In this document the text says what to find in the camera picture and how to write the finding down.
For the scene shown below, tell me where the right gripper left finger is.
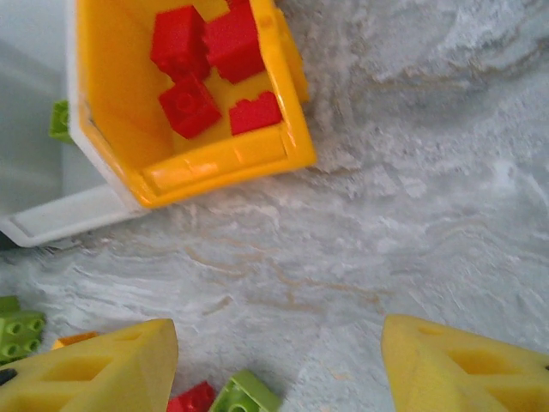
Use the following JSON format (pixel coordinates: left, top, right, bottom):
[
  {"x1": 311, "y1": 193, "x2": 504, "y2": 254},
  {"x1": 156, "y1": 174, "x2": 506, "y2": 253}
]
[{"x1": 0, "y1": 318, "x2": 179, "y2": 412}]

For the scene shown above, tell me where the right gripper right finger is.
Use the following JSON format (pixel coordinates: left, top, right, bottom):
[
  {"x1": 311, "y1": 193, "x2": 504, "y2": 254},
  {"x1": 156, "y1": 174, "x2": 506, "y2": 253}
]
[{"x1": 381, "y1": 313, "x2": 549, "y2": 412}]

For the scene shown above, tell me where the green lego brick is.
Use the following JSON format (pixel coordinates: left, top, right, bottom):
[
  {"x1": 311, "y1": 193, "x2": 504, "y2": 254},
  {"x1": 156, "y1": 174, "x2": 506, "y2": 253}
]
[
  {"x1": 0, "y1": 294, "x2": 21, "y2": 317},
  {"x1": 47, "y1": 99, "x2": 74, "y2": 145},
  {"x1": 207, "y1": 369, "x2": 283, "y2": 412},
  {"x1": 0, "y1": 310, "x2": 47, "y2": 367}
]

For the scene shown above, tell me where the red lego brick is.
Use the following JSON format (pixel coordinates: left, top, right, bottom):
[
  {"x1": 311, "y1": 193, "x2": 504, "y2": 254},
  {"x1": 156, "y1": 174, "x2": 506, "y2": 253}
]
[
  {"x1": 158, "y1": 74, "x2": 223, "y2": 141},
  {"x1": 149, "y1": 4, "x2": 212, "y2": 83},
  {"x1": 166, "y1": 380, "x2": 217, "y2": 412},
  {"x1": 227, "y1": 90, "x2": 285, "y2": 137},
  {"x1": 201, "y1": 0, "x2": 268, "y2": 86}
]

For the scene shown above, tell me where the yellow lego brick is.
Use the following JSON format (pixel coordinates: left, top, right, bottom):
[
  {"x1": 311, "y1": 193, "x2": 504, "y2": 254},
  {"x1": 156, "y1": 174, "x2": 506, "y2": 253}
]
[{"x1": 50, "y1": 330, "x2": 100, "y2": 351}]

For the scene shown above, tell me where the white plastic bin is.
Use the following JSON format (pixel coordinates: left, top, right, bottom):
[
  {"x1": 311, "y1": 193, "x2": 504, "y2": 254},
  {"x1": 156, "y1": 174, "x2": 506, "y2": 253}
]
[{"x1": 0, "y1": 0, "x2": 150, "y2": 250}]

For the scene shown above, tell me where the yellow plastic bin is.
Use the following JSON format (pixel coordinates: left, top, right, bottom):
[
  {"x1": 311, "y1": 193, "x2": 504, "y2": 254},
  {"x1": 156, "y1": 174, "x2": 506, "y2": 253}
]
[{"x1": 74, "y1": 0, "x2": 318, "y2": 210}]

